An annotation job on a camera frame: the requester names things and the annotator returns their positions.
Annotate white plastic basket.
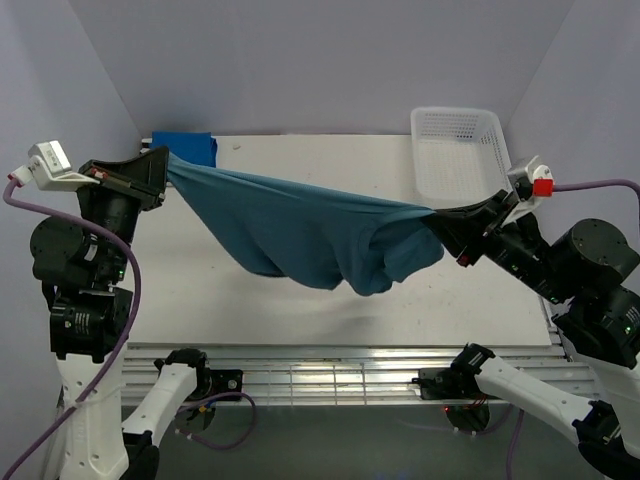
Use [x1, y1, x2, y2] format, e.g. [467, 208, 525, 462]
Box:
[410, 107, 511, 209]

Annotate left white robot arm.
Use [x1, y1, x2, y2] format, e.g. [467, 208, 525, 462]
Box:
[27, 141, 212, 479]

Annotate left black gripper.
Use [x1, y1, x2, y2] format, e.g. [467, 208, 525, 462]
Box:
[75, 142, 169, 278]

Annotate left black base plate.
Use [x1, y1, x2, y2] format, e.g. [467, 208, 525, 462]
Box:
[205, 368, 244, 402]

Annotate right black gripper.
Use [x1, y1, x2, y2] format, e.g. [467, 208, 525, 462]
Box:
[417, 187, 571, 302]

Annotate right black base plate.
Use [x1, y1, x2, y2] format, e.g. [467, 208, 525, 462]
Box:
[411, 368, 478, 400]

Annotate blue tank top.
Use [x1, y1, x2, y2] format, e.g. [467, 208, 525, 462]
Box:
[149, 131, 218, 167]

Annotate light teal tank top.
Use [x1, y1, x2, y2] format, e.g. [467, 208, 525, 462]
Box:
[168, 155, 444, 296]

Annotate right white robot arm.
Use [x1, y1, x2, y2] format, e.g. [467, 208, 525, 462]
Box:
[414, 190, 639, 479]

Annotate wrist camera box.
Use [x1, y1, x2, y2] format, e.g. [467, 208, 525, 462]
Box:
[505, 155, 554, 224]
[28, 140, 99, 192]

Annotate aluminium frame rails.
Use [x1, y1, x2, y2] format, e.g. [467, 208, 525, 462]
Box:
[42, 137, 626, 480]

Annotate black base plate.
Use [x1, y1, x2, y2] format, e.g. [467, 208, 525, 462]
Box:
[411, 368, 478, 400]
[205, 368, 244, 402]

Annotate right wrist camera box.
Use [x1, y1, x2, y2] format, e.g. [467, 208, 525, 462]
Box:
[505, 155, 554, 224]

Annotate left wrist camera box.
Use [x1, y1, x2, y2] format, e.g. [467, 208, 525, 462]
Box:
[28, 140, 99, 192]

